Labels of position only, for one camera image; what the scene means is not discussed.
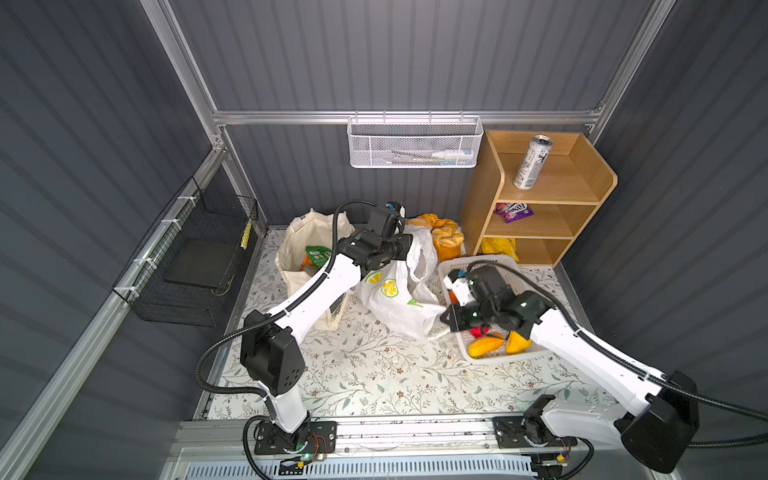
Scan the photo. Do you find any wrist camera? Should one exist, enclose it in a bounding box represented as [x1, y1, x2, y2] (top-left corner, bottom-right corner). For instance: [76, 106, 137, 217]
[386, 202, 406, 230]
[443, 269, 474, 306]

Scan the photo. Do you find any orange pink candy bag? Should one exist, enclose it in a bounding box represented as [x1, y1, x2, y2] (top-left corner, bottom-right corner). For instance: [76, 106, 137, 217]
[300, 255, 318, 277]

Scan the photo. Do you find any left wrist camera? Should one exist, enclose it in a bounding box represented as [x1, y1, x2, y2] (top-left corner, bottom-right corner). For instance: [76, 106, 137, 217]
[386, 202, 406, 230]

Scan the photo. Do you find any green candy bag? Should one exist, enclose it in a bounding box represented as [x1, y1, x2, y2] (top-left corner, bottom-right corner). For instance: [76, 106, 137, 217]
[305, 245, 332, 270]

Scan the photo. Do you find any pink dragon fruit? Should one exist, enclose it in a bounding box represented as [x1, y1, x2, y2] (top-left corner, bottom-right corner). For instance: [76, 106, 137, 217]
[470, 327, 490, 339]

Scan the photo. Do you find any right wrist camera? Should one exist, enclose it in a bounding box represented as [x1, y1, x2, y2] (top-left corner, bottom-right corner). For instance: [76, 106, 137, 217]
[443, 269, 474, 306]

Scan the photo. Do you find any white plastic produce basket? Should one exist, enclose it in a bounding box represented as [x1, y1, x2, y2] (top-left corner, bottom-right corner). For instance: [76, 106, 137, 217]
[438, 255, 551, 365]

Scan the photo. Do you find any yellow snack bag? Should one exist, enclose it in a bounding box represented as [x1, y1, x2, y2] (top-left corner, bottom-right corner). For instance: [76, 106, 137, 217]
[481, 237, 520, 262]

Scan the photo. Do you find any yellow corn cob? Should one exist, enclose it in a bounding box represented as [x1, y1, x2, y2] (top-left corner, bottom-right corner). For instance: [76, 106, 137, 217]
[467, 334, 505, 359]

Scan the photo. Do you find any wooden shelf unit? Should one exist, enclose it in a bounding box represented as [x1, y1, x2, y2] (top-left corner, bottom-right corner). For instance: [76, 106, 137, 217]
[459, 130, 618, 266]

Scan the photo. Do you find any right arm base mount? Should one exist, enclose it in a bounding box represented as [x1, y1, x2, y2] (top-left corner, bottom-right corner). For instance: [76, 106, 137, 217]
[492, 395, 578, 448]

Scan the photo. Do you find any white lemon-print plastic bag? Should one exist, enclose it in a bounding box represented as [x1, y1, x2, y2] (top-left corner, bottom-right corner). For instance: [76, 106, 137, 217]
[355, 224, 445, 342]

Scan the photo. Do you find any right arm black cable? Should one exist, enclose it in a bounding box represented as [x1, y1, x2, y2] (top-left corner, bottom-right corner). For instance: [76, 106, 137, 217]
[465, 259, 768, 450]

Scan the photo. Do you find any purple snack packet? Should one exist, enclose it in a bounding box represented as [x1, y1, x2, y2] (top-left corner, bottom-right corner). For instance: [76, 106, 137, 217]
[494, 203, 534, 224]

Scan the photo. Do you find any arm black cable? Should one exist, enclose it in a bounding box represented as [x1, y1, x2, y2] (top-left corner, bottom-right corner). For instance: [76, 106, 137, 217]
[465, 259, 768, 450]
[194, 199, 379, 400]

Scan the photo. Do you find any black wire wall basket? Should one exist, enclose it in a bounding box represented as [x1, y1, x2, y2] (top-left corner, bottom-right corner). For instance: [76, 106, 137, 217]
[113, 182, 259, 327]

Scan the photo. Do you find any cream canvas tote bag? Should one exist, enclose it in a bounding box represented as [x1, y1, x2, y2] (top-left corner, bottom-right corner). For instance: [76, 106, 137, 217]
[276, 210, 354, 331]

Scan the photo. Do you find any yellow pear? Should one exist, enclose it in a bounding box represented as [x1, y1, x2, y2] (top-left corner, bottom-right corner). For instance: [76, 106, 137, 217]
[505, 332, 533, 355]

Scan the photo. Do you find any toothpaste tube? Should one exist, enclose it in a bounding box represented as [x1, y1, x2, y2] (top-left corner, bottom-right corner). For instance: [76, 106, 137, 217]
[392, 149, 476, 165]

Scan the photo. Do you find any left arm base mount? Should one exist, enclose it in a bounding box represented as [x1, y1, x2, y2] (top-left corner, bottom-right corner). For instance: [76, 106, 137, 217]
[253, 417, 338, 455]

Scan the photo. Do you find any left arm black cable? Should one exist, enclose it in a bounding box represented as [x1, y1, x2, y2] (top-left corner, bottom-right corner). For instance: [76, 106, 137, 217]
[194, 199, 379, 400]

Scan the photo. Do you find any white wire wall basket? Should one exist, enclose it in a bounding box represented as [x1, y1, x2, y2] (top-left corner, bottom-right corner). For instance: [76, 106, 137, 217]
[346, 113, 484, 169]

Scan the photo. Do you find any right silver drink can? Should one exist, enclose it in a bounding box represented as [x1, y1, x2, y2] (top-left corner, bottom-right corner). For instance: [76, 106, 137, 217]
[513, 135, 554, 190]

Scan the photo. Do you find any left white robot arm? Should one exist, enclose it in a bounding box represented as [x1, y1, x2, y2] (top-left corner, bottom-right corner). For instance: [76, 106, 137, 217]
[240, 202, 412, 438]

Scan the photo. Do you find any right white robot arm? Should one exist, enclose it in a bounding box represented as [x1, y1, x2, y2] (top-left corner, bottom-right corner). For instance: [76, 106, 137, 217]
[440, 261, 699, 474]

